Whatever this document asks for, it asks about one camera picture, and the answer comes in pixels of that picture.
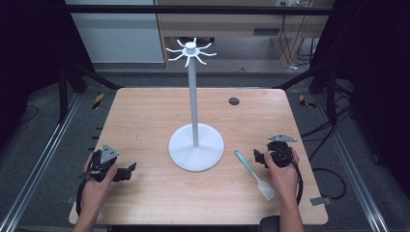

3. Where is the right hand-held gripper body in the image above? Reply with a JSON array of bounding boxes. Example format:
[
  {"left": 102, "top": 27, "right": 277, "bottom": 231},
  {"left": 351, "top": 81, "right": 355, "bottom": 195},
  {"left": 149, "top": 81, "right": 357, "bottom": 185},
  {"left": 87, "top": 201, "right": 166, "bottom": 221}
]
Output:
[{"left": 266, "top": 133, "right": 299, "bottom": 169}]

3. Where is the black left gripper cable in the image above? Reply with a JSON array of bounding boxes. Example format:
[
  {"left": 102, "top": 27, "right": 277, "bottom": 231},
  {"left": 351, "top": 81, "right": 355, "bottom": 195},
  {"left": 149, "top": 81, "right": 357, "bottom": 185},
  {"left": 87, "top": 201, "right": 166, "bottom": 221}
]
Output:
[{"left": 75, "top": 176, "right": 93, "bottom": 218}]

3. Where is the white cabinet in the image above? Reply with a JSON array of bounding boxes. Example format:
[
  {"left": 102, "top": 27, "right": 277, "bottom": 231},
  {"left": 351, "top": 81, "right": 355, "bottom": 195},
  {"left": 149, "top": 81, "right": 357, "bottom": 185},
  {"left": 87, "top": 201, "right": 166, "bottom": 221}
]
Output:
[{"left": 65, "top": 0, "right": 165, "bottom": 64}]

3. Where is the black floor cable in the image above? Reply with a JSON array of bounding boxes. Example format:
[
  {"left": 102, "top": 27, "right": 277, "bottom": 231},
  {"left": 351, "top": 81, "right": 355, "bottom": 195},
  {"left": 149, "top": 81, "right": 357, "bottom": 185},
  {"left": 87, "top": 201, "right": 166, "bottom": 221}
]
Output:
[{"left": 301, "top": 105, "right": 352, "bottom": 201}]

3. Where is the grey metal bracket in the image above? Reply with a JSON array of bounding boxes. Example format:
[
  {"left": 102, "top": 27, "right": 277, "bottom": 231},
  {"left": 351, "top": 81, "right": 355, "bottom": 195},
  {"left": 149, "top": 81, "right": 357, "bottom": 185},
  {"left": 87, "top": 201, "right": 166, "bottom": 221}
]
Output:
[{"left": 309, "top": 196, "right": 334, "bottom": 207}]

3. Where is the yellow black striped tape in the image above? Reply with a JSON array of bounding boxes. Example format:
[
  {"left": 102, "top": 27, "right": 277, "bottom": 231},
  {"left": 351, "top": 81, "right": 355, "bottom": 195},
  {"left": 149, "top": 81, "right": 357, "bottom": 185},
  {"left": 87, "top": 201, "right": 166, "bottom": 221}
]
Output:
[
  {"left": 92, "top": 93, "right": 106, "bottom": 110},
  {"left": 298, "top": 94, "right": 317, "bottom": 109}
]

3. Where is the black metal frame stand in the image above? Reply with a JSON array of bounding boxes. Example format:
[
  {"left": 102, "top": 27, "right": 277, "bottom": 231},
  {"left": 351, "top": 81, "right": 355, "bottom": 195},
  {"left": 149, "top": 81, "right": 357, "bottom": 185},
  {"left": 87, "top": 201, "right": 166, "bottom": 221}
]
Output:
[
  {"left": 276, "top": 61, "right": 339, "bottom": 124},
  {"left": 57, "top": 61, "right": 125, "bottom": 124}
]

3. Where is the teal handled white spatula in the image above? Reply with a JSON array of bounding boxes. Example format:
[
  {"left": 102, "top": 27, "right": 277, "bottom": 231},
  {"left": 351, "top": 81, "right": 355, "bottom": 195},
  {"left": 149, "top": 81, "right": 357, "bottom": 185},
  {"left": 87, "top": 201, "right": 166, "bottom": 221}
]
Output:
[{"left": 233, "top": 149, "right": 277, "bottom": 202}]

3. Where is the person's right hand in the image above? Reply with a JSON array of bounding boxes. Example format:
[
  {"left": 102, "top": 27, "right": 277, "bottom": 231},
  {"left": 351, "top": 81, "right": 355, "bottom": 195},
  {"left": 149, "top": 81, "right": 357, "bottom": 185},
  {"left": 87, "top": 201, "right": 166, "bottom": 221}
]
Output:
[{"left": 263, "top": 147, "right": 301, "bottom": 202}]

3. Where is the aluminium floor rail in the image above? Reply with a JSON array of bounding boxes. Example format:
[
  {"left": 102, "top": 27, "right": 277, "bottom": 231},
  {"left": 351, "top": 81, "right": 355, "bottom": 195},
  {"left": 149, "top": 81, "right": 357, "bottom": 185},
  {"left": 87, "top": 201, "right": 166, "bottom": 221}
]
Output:
[
  {"left": 313, "top": 95, "right": 391, "bottom": 232},
  {"left": 0, "top": 93, "right": 82, "bottom": 232}
]

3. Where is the black chair part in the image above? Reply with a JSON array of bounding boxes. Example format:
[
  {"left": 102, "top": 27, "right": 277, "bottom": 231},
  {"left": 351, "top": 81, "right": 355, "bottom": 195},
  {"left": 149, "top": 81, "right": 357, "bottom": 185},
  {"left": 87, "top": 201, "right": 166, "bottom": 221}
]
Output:
[{"left": 259, "top": 215, "right": 281, "bottom": 232}]

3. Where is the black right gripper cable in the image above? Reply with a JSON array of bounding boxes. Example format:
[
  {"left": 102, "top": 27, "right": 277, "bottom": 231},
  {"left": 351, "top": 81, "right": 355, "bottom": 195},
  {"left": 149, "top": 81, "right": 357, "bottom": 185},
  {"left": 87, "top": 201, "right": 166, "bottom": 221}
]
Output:
[{"left": 278, "top": 148, "right": 305, "bottom": 206}]

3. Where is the white hook rack stand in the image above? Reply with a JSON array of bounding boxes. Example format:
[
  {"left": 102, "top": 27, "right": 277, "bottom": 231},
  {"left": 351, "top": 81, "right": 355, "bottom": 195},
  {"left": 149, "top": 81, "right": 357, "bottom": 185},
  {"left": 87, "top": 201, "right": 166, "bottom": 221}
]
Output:
[{"left": 165, "top": 37, "right": 225, "bottom": 173}]

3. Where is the person's left hand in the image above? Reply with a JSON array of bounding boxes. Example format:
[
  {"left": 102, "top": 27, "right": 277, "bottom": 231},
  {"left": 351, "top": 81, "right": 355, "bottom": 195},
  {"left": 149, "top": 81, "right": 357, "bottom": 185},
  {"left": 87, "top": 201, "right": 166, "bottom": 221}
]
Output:
[{"left": 81, "top": 152, "right": 119, "bottom": 207}]

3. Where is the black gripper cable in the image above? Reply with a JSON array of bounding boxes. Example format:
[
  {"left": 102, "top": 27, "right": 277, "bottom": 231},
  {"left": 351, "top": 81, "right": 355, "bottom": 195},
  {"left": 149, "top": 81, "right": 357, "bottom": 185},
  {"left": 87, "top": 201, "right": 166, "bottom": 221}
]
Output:
[
  {"left": 75, "top": 176, "right": 93, "bottom": 218},
  {"left": 278, "top": 148, "right": 305, "bottom": 206}
]

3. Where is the bundle of hanging cables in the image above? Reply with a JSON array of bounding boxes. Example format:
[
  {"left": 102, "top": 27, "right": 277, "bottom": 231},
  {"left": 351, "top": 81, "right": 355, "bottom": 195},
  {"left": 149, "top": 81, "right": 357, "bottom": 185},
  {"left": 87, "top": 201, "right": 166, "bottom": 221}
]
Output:
[{"left": 278, "top": 14, "right": 318, "bottom": 71}]

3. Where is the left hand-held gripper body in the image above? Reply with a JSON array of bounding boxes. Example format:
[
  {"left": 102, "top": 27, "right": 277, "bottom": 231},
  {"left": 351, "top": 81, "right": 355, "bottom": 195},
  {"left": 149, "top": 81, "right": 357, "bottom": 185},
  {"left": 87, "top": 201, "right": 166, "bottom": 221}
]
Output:
[{"left": 84, "top": 143, "right": 121, "bottom": 183}]

